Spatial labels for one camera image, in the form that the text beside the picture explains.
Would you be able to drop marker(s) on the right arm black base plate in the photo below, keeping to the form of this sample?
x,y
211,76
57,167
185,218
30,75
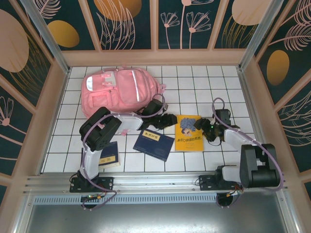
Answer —
x,y
206,183

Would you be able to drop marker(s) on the aluminium corner post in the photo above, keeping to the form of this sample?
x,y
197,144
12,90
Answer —
x,y
46,36
262,34

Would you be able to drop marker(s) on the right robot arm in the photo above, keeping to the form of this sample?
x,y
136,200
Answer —
x,y
257,165

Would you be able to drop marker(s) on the aluminium front rail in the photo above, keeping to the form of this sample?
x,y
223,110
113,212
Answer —
x,y
158,184

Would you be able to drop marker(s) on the right aluminium corner post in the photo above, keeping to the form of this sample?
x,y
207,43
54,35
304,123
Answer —
x,y
262,34

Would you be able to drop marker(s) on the navy book small yellow label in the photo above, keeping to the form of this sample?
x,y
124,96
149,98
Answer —
x,y
153,145

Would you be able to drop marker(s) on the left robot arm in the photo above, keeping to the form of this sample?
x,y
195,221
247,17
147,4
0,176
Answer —
x,y
102,131

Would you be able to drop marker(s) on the navy book wide yellow label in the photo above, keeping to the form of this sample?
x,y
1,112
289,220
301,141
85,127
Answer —
x,y
110,160

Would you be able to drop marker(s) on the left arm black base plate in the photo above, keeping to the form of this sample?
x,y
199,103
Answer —
x,y
107,183

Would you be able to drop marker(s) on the aluminium side rail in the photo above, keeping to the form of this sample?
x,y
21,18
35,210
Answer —
x,y
245,82

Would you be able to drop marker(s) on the pink school backpack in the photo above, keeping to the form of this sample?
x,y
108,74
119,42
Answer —
x,y
114,92

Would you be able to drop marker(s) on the left aluminium corner post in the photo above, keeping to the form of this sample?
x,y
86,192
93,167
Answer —
x,y
46,36

